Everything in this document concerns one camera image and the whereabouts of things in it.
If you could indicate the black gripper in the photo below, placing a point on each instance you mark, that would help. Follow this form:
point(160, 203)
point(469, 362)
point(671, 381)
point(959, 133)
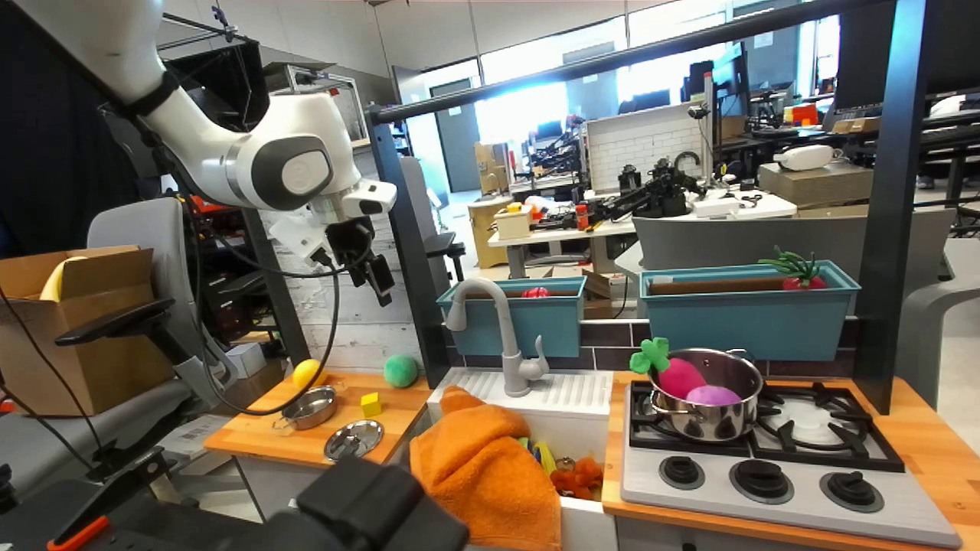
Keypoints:
point(355, 247)

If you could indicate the green round sponge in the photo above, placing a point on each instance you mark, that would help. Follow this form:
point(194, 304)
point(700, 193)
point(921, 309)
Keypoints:
point(401, 371)

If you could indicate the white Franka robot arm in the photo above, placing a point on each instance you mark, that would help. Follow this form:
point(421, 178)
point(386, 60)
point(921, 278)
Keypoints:
point(123, 49)

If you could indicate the gray wood-print back panel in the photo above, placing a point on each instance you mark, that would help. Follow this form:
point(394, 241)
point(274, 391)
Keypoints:
point(358, 326)

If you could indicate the yellow toy lemon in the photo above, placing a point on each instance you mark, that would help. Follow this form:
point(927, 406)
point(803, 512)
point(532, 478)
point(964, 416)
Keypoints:
point(303, 371)

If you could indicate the yellow toy cube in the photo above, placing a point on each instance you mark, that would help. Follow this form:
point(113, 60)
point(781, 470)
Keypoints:
point(373, 406)

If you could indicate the teal planter box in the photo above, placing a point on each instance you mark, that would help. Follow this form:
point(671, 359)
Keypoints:
point(746, 322)
point(510, 326)

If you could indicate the gray toy faucet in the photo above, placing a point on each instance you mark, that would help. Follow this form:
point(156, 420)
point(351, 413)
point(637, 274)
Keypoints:
point(507, 340)

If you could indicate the small steel toy pot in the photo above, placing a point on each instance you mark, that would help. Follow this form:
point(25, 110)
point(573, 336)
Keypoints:
point(311, 407)

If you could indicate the small steel bowl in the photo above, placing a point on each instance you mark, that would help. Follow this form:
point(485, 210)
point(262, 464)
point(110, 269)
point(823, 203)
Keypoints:
point(355, 443)

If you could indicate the toy kitchen wooden counter unit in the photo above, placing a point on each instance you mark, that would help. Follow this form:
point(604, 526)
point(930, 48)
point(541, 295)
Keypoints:
point(309, 449)

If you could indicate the orange towel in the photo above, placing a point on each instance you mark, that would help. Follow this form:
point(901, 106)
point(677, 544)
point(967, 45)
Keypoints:
point(491, 474)

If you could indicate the white toy sink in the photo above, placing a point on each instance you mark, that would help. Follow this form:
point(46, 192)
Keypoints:
point(572, 398)

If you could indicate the white cluttered background table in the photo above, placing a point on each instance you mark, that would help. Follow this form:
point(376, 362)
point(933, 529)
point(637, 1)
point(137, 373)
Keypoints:
point(614, 231)

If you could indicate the yellow green toy food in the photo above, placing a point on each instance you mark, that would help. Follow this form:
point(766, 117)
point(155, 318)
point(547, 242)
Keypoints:
point(541, 453)

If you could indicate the gray office chair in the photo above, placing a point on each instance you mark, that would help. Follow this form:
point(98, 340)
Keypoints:
point(142, 231)

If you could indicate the orange toy food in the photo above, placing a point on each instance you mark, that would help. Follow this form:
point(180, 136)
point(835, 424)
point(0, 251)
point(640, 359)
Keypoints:
point(580, 474)

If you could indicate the green toy vegetable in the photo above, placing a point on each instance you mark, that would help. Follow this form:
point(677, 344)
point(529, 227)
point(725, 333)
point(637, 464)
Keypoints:
point(650, 356)

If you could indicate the pink toy vegetable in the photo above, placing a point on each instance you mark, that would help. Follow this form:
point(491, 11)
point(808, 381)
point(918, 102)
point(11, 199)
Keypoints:
point(677, 378)

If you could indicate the open cardboard box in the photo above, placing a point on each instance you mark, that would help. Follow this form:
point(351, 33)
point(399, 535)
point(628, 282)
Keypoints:
point(63, 308)

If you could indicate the purple toy vegetable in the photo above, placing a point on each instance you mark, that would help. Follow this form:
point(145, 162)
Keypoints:
point(711, 396)

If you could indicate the steel pot with toys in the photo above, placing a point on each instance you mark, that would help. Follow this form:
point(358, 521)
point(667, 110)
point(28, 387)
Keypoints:
point(716, 420)

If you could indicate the red green toy plant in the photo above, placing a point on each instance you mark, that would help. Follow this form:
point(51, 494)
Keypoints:
point(797, 268)

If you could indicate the gray toy stove top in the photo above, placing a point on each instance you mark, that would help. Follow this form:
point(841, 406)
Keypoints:
point(775, 478)

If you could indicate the black frame post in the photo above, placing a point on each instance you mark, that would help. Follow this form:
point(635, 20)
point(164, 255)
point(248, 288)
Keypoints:
point(888, 203)
point(408, 247)

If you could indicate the black foreground mount block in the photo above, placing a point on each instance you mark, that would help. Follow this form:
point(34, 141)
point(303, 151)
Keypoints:
point(369, 506)

